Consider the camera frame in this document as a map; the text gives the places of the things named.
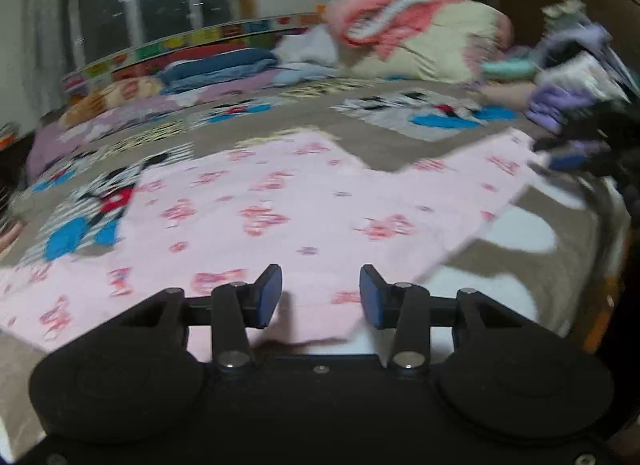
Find light blue cloth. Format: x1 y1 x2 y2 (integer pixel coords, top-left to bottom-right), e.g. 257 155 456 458
272 65 341 86

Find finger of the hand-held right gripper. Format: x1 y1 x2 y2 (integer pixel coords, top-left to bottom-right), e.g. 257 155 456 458
531 136 576 154
547 152 594 174

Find purple floral bedsheet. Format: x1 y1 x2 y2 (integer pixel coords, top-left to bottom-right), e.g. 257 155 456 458
25 70 301 180

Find beige folded cloth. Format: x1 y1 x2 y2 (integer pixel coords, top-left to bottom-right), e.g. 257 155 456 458
477 81 538 108

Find colourful printed headboard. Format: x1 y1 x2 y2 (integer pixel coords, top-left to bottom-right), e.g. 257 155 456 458
62 12 326 90

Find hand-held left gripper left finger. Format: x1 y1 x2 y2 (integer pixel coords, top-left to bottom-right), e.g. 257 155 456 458
117 264 284 375

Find cream quilt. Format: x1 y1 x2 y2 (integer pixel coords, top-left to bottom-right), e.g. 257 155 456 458
345 0 516 86

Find blue folded quilt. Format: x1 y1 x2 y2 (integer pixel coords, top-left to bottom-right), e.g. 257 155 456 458
157 47 281 96

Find white cloth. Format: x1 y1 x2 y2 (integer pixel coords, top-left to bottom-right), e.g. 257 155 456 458
275 25 346 68

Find teal cloth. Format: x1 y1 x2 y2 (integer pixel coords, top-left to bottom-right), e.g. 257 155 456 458
480 57 543 80

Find cartoon printed brown blanket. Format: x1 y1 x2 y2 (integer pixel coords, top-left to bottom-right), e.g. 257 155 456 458
0 75 631 446

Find pink printed pants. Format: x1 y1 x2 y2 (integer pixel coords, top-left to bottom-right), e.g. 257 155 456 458
0 127 546 353

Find window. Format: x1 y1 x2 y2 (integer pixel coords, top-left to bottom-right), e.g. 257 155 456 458
60 0 241 76

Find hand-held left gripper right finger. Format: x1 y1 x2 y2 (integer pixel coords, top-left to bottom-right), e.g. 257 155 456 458
360 265 526 376

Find pile of purple clothes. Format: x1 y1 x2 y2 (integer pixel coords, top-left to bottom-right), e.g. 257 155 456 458
525 25 631 136

